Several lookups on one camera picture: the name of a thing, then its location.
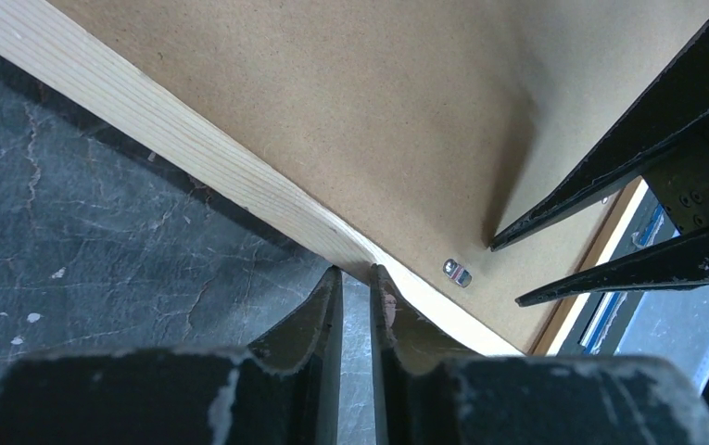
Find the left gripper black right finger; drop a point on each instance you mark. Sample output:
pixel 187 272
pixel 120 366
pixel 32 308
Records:
pixel 430 389

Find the white slotted cable duct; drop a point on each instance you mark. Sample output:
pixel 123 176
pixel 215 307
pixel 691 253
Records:
pixel 673 325

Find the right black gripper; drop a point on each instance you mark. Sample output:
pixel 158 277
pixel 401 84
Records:
pixel 674 104

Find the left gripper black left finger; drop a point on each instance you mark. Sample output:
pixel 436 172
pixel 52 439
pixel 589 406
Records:
pixel 282 388

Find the brown backing board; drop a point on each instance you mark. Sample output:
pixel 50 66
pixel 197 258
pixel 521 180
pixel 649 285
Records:
pixel 428 126

